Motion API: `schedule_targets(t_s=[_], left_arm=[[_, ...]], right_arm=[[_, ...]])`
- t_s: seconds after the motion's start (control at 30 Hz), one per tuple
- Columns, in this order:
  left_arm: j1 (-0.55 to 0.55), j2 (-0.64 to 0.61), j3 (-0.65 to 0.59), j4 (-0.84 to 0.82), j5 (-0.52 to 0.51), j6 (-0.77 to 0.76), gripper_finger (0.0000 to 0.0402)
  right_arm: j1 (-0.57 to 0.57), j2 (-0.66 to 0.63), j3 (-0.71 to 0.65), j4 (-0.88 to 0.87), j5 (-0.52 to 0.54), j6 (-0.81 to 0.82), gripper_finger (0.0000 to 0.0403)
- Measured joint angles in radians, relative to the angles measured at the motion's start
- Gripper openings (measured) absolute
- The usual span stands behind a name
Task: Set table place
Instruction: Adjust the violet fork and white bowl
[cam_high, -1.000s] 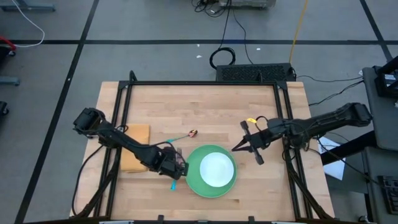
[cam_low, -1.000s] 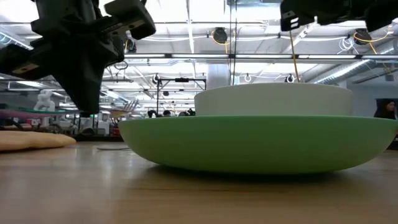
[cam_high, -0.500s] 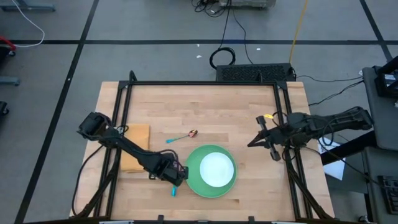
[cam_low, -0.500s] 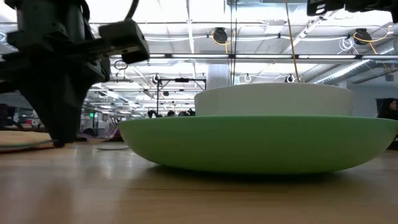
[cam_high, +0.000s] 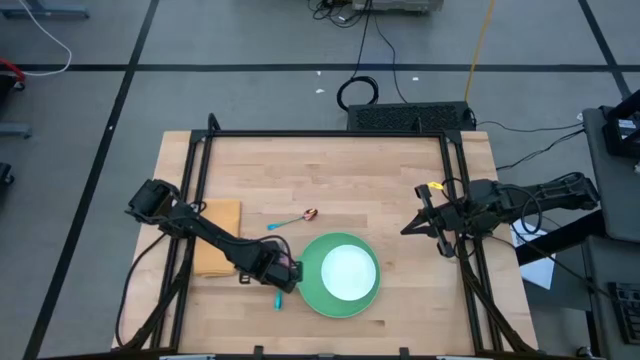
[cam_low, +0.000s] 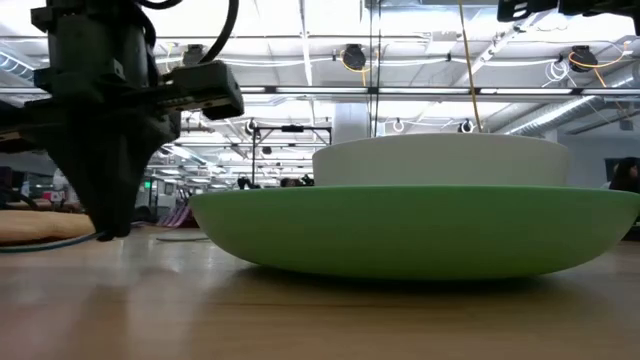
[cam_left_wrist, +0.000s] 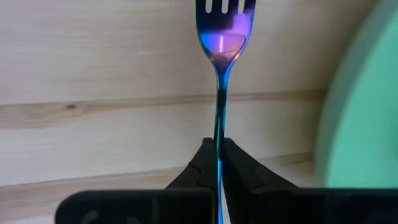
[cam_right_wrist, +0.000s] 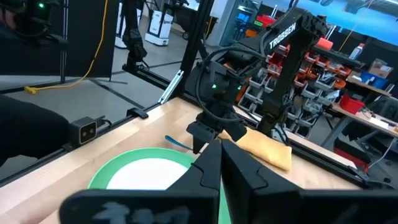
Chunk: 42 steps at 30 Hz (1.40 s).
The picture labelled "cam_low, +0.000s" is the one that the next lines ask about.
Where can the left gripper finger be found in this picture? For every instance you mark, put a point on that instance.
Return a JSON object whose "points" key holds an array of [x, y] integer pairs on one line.
{"points": [[90, 170], [135, 160]]}

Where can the iridescent metal fork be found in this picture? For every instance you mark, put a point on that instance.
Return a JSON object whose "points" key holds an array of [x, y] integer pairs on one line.
{"points": [[45, 246]]}

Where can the white bowl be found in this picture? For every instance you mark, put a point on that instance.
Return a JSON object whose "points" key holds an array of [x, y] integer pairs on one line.
{"points": [[440, 160]]}

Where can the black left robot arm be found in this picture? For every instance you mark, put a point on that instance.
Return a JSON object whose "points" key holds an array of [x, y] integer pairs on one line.
{"points": [[95, 25]]}

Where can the yellow cloth napkin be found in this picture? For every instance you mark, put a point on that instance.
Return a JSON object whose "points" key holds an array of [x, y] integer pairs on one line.
{"points": [[35, 225]]}

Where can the person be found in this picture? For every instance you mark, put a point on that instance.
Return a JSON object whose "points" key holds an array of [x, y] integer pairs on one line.
{"points": [[627, 175]]}

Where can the green plate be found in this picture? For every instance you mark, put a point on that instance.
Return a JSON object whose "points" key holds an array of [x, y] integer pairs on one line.
{"points": [[400, 232]]}

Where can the silver ceiling duct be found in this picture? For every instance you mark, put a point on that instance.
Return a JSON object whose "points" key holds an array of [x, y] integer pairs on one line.
{"points": [[550, 116]]}

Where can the distant black rig frame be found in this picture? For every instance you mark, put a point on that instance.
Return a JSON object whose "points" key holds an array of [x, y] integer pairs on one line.
{"points": [[253, 150]]}

